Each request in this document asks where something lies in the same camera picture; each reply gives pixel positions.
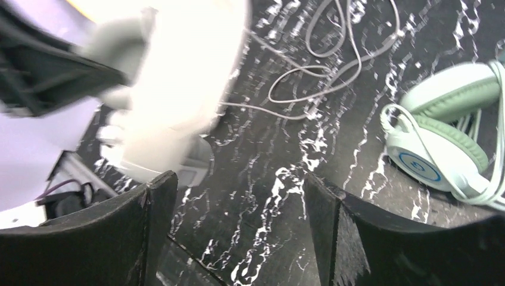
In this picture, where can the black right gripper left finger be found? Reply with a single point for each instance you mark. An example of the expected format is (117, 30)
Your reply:
(115, 242)

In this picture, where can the grey white headphones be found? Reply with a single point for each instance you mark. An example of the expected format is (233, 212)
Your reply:
(178, 58)

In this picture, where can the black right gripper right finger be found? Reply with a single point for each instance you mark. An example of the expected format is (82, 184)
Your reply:
(359, 243)

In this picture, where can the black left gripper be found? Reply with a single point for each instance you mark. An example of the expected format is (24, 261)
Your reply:
(40, 73)

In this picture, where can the mint green headphones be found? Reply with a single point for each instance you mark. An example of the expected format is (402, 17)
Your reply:
(432, 132)

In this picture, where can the aluminium frame rail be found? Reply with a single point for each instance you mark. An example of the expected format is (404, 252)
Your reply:
(71, 166)

